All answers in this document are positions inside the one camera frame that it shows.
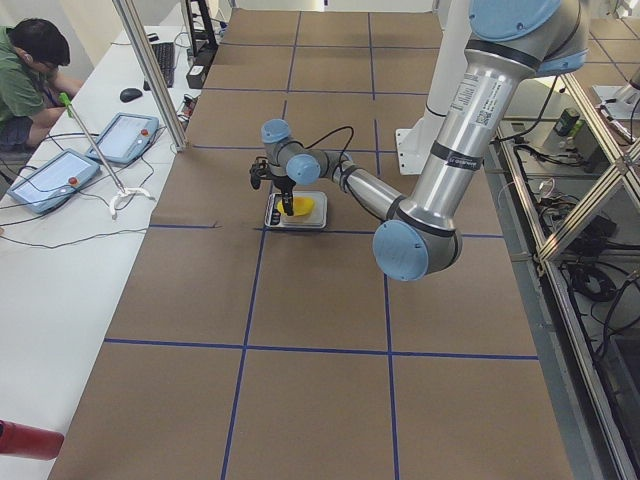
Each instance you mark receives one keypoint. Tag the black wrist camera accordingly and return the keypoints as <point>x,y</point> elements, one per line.
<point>259,172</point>

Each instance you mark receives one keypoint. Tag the black computer mouse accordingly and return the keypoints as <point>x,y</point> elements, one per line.
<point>129,94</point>

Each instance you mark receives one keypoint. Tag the silver digital kitchen scale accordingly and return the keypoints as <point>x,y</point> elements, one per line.
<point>317,220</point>

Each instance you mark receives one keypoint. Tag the black keyboard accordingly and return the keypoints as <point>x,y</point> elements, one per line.
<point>165,56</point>

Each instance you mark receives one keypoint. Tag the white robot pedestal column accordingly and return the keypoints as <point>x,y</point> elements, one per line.
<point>413,145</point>

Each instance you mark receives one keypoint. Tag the far blue teach pendant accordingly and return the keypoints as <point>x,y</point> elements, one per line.
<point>126,137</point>

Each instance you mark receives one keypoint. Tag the near blue teach pendant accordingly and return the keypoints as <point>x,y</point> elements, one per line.
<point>52,184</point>

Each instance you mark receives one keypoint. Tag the person in green shirt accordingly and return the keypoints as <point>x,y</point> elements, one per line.
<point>32,54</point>

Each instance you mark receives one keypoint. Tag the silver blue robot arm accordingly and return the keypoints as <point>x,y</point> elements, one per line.
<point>510,41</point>

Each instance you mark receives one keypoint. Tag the red cylinder bottle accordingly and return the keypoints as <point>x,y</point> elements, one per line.
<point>29,442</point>

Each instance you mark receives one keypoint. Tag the blue teach pendant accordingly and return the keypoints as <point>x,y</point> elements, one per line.
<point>126,137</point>
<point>52,184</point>

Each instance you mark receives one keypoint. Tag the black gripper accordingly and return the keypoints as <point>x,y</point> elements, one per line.
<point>282,183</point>

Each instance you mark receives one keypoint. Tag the aluminium frame post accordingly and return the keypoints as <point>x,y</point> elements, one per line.
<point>151,71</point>

